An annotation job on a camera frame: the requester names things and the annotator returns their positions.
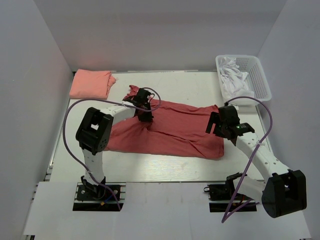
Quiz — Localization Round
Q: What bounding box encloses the red t-shirt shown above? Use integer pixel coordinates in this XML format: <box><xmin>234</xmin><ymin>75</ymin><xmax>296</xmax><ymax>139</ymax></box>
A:
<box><xmin>105</xmin><ymin>99</ymin><xmax>224</xmax><ymax>160</ymax></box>

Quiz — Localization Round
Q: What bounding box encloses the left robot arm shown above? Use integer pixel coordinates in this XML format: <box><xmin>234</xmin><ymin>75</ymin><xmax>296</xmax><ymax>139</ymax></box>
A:
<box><xmin>75</xmin><ymin>88</ymin><xmax>153</xmax><ymax>200</ymax></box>

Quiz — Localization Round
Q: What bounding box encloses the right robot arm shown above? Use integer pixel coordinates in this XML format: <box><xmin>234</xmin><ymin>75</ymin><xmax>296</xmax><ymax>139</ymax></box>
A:
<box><xmin>204</xmin><ymin>105</ymin><xmax>307</xmax><ymax>218</ymax></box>

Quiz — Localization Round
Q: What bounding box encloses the white crumpled t-shirt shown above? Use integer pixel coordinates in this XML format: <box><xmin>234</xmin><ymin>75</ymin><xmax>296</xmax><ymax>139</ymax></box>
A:
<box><xmin>218</xmin><ymin>56</ymin><xmax>254</xmax><ymax>100</ymax></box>

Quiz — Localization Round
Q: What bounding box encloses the white plastic basket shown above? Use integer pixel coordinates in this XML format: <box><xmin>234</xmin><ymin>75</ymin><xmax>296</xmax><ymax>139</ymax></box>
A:
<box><xmin>215</xmin><ymin>54</ymin><xmax>272</xmax><ymax>106</ymax></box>

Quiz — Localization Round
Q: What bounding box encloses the folded salmon t-shirt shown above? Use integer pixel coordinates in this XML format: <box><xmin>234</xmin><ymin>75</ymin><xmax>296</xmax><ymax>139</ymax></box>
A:
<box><xmin>69</xmin><ymin>69</ymin><xmax>117</xmax><ymax>100</ymax></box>

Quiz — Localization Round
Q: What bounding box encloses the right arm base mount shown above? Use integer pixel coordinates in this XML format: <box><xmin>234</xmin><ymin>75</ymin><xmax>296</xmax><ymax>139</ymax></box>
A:
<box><xmin>203</xmin><ymin>183</ymin><xmax>249</xmax><ymax>213</ymax></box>

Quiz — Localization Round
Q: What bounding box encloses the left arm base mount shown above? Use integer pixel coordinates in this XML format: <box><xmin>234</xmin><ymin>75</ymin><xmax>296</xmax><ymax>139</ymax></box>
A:
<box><xmin>72</xmin><ymin>182</ymin><xmax>126</xmax><ymax>212</ymax></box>

